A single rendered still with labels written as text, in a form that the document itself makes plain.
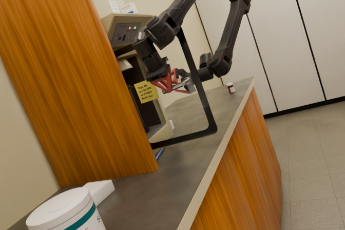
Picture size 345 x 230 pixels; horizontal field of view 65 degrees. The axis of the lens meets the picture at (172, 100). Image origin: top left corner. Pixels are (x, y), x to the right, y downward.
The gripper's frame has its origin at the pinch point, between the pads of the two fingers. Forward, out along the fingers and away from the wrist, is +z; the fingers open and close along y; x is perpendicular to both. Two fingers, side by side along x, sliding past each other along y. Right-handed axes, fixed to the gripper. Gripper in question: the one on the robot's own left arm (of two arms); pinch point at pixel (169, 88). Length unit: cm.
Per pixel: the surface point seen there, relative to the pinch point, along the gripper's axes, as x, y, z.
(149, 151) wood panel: -14.2, 11.1, 14.9
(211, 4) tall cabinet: -11, -313, 73
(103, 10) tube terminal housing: -20.1, -31.0, -26.9
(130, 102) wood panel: -13.7, 2.9, -1.7
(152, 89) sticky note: -7.6, -4.5, 0.6
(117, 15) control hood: -10.0, -17.5, -25.5
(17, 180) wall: -67, 17, 6
